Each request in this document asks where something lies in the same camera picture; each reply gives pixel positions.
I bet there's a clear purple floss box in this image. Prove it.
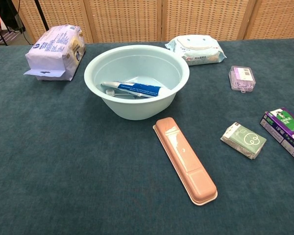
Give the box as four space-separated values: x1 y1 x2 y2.
228 65 257 94

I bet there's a lavender tissue pack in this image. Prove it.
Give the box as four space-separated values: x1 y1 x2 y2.
24 24 86 82

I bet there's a white toothbrush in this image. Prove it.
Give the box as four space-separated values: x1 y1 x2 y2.
105 89 140 98

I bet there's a light blue plastic basin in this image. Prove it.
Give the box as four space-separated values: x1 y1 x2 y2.
84 45 191 121

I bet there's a light blue wet wipes pack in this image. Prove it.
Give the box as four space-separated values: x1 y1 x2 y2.
164 34 227 67

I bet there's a teal table mat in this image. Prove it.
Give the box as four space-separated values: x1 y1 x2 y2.
0 38 294 235

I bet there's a black metal rack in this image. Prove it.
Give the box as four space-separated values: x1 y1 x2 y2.
0 12 25 47

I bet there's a wicker folding screen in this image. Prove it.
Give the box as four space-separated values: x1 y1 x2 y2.
12 0 294 46

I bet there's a blue white toothpaste tube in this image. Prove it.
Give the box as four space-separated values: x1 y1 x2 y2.
100 81 172 98

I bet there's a black tripod stand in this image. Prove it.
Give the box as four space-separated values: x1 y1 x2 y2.
34 0 49 31

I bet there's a purple green carton box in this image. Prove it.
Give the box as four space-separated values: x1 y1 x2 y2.
260 107 294 167

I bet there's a black hanging garment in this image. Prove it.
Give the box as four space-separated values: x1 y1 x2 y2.
0 0 22 29

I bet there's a pink toothbrush case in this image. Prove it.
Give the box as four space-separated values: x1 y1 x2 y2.
153 117 219 206

